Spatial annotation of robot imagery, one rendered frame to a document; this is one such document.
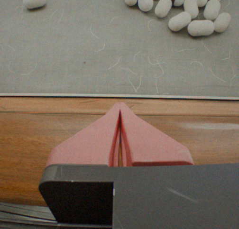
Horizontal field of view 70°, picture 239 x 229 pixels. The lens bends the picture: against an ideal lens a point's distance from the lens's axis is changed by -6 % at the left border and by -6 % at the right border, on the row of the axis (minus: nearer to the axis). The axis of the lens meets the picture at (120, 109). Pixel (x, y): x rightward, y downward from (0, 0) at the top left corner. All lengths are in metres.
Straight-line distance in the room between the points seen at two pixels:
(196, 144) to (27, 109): 0.18
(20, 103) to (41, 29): 0.11
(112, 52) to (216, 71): 0.14
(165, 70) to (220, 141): 0.10
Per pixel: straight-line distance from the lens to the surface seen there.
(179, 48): 0.25
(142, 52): 0.24
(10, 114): 0.22
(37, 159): 0.20
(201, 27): 0.26
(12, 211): 0.33
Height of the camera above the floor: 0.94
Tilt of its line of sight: 76 degrees down
